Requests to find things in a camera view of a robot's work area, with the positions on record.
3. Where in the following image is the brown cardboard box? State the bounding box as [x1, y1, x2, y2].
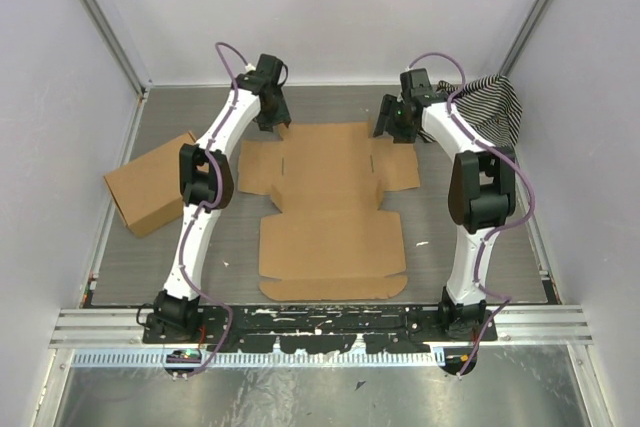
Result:
[238, 122, 421, 302]
[104, 131, 196, 238]

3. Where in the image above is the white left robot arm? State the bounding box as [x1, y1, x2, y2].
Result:
[144, 53, 291, 344]

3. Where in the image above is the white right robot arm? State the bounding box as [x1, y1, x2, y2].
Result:
[373, 68, 516, 342]

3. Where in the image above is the folded brown cardboard box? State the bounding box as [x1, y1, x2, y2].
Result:
[104, 131, 196, 238]

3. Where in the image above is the striped black white cloth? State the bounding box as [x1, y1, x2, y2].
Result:
[419, 74, 523, 148]

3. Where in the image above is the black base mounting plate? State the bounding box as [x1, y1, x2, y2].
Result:
[138, 304, 497, 355]

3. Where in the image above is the grey slotted cable duct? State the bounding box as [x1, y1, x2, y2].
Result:
[70, 347, 445, 370]

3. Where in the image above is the aluminium front frame rail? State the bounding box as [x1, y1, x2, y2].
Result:
[50, 304, 593, 348]

